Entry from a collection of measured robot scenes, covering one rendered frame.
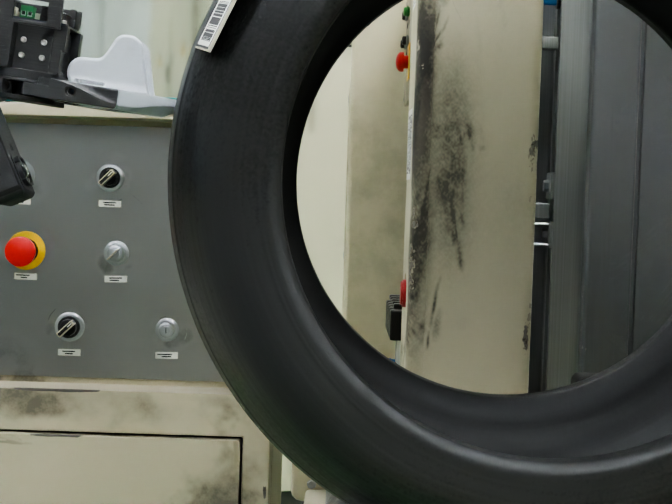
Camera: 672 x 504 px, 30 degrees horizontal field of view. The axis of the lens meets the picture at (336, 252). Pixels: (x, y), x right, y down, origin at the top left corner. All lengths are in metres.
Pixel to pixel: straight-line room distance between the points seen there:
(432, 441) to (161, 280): 0.84
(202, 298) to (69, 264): 0.79
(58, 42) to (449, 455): 0.44
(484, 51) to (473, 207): 0.16
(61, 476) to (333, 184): 2.90
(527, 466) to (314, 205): 3.57
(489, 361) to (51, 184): 0.68
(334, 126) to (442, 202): 3.19
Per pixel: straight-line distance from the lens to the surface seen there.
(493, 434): 1.19
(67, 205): 1.70
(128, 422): 1.67
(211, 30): 0.91
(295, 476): 1.30
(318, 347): 0.89
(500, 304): 1.30
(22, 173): 1.02
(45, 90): 0.99
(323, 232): 4.46
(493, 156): 1.30
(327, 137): 4.46
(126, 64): 1.00
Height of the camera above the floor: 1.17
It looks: 3 degrees down
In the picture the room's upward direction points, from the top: 2 degrees clockwise
